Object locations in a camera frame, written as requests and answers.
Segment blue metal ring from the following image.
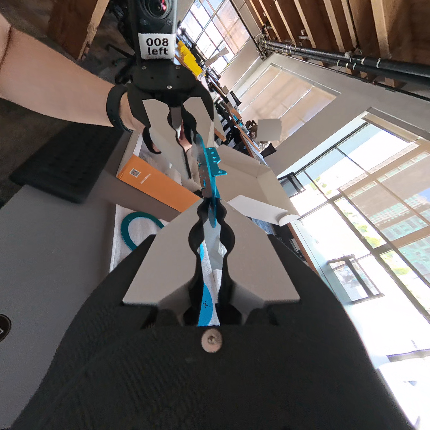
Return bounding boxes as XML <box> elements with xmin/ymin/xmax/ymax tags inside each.
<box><xmin>120</xmin><ymin>212</ymin><xmax>165</xmax><ymax>252</ymax></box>

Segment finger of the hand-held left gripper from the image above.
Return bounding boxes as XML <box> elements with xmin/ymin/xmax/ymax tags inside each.
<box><xmin>142</xmin><ymin>99</ymin><xmax>194</xmax><ymax>180</ymax></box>
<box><xmin>181</xmin><ymin>97</ymin><xmax>215</xmax><ymax>150</ymax></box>

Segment wooden post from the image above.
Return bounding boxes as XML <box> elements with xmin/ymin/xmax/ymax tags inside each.
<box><xmin>47</xmin><ymin>0</ymin><xmax>111</xmax><ymax>62</ymax></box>

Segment white foam sheet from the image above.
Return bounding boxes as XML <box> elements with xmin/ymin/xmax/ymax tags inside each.
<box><xmin>109</xmin><ymin>203</ymin><xmax>226</xmax><ymax>327</ymax></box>

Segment large blue disc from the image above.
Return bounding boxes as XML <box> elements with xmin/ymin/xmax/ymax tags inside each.
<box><xmin>198</xmin><ymin>245</ymin><xmax>214</xmax><ymax>326</ymax></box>

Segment orange cardboard box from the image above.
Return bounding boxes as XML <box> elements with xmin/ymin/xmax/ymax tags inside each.
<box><xmin>116</xmin><ymin>129</ymin><xmax>300</xmax><ymax>226</ymax></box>

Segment small blue perforated disc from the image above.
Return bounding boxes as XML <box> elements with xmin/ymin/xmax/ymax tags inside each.
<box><xmin>194</xmin><ymin>134</ymin><xmax>221</xmax><ymax>229</ymax></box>

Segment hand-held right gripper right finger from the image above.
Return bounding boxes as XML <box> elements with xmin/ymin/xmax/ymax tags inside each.
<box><xmin>217</xmin><ymin>199</ymin><xmax>301</xmax><ymax>326</ymax></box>

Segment black ceiling pipe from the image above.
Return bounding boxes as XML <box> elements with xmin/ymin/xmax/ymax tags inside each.
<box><xmin>258</xmin><ymin>36</ymin><xmax>430</xmax><ymax>101</ymax></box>

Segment black mesh mat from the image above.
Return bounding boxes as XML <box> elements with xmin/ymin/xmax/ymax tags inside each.
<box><xmin>9</xmin><ymin>122</ymin><xmax>125</xmax><ymax>204</ymax></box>

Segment black wristband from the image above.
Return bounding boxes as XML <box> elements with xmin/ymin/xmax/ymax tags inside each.
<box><xmin>106</xmin><ymin>84</ymin><xmax>134</xmax><ymax>133</ymax></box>

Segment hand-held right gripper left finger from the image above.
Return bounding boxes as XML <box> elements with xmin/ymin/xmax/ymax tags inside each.
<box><xmin>122</xmin><ymin>198</ymin><xmax>208</xmax><ymax>326</ymax></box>

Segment person's left forearm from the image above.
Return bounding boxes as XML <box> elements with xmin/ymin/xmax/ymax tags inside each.
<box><xmin>0</xmin><ymin>12</ymin><xmax>116</xmax><ymax>128</ymax></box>

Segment person's left hand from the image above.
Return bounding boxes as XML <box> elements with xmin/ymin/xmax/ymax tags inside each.
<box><xmin>120</xmin><ymin>92</ymin><xmax>162</xmax><ymax>154</ymax></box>

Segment yellow boxes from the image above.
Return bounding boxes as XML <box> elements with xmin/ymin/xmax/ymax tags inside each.
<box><xmin>176</xmin><ymin>40</ymin><xmax>204</xmax><ymax>78</ymax></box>

